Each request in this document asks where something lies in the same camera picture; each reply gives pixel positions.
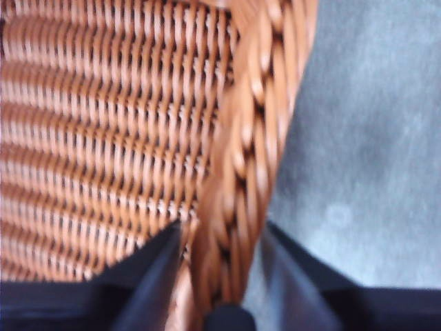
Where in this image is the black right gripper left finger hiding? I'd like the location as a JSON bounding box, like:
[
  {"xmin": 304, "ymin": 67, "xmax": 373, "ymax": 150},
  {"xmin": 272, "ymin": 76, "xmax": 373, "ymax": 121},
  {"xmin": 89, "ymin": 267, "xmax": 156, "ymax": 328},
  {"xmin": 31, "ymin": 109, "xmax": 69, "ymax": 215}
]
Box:
[{"xmin": 0, "ymin": 220, "xmax": 183, "ymax": 331}]

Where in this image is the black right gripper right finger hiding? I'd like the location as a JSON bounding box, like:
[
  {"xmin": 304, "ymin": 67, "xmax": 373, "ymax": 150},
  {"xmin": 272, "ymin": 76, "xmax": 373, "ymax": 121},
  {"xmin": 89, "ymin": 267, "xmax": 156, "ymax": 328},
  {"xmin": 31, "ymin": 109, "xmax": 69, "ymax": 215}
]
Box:
[{"xmin": 247, "ymin": 220, "xmax": 441, "ymax": 331}]

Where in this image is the brown wicker basket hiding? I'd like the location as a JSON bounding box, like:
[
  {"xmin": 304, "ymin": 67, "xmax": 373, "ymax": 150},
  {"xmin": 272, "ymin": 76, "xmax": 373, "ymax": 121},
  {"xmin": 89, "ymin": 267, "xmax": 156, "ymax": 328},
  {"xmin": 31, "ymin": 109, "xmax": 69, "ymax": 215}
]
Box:
[{"xmin": 0, "ymin": 0, "xmax": 320, "ymax": 331}]

